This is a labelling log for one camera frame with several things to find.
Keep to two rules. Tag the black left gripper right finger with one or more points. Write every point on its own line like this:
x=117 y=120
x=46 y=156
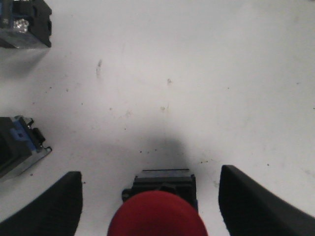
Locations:
x=249 y=209

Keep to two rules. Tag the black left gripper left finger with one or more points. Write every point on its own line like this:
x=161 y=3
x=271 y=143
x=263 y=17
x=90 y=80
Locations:
x=56 y=212

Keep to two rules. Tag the red mushroom push button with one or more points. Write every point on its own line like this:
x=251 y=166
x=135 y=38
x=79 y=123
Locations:
x=160 y=202

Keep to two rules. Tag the green mushroom push button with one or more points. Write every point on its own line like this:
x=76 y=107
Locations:
x=25 y=24

